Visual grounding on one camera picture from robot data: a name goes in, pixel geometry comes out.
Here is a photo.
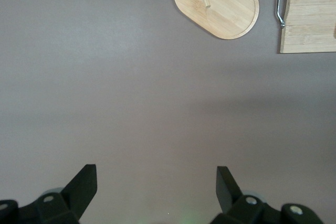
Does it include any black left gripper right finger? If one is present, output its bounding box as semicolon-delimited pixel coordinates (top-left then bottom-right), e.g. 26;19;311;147
211;166;322;224

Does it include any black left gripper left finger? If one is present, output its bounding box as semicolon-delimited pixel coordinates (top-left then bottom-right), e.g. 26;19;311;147
0;164;98;224

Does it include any wooden mug tree rack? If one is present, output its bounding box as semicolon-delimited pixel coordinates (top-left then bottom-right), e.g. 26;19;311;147
151;0;260;40

